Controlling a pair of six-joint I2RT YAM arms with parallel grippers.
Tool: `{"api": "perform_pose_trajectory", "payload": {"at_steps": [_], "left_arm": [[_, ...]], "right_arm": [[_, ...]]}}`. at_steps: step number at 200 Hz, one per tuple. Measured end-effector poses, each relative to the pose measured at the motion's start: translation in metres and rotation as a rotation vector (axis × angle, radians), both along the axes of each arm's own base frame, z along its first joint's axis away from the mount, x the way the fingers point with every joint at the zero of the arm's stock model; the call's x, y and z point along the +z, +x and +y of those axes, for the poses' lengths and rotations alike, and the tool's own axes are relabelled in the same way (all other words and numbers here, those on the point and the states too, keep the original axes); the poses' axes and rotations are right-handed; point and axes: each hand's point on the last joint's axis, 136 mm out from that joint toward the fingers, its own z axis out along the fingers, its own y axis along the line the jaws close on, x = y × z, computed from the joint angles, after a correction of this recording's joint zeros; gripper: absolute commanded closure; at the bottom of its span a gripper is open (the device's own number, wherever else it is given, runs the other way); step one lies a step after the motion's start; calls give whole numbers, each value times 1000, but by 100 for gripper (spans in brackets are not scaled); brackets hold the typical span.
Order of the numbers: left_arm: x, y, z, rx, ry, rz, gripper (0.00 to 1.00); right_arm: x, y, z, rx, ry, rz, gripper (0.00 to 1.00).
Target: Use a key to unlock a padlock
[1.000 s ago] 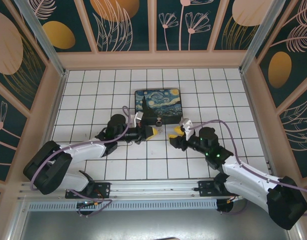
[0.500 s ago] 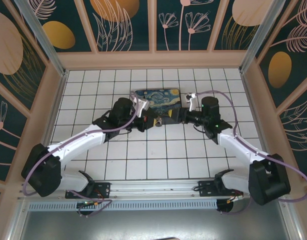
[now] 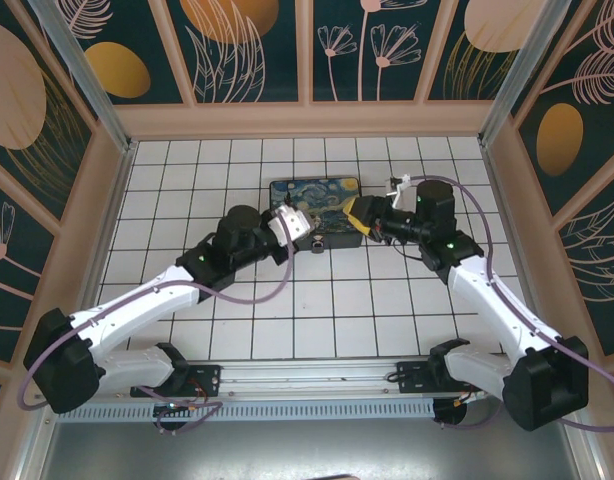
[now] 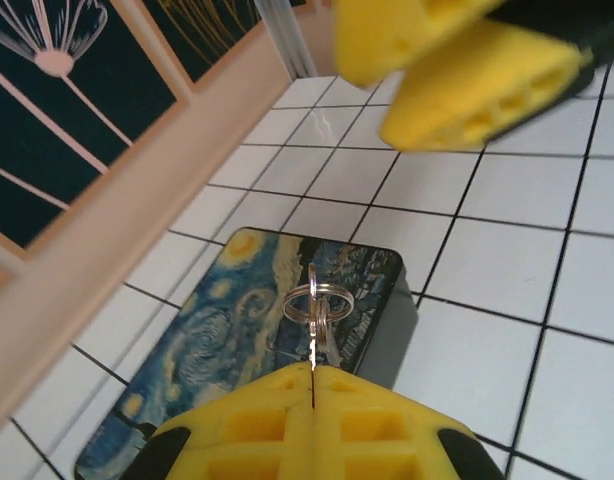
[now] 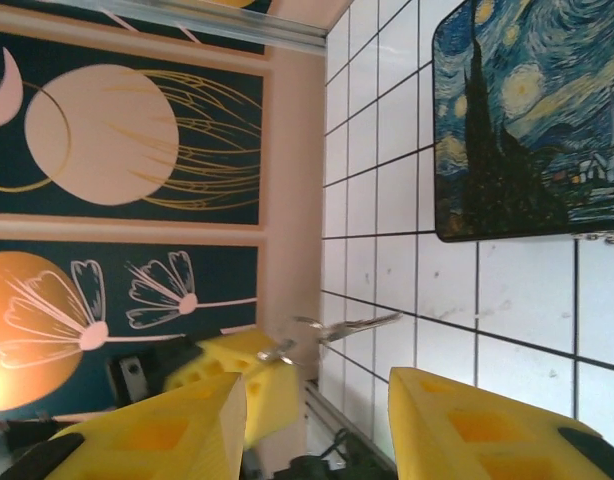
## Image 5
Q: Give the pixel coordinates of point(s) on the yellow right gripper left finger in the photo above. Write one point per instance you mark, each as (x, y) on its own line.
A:
(187, 435)

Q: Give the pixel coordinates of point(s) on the black box with starry-night lid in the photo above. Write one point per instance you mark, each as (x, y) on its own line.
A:
(512, 125)

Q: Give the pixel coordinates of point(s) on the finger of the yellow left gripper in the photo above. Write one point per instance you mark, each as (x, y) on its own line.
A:
(272, 400)

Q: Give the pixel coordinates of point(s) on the silver key bunch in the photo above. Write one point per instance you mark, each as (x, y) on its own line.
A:
(357, 325)

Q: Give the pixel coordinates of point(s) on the aluminium frame post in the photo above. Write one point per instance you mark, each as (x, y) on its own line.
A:
(287, 35)

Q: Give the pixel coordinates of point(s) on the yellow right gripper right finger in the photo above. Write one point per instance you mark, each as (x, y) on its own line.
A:
(487, 440)

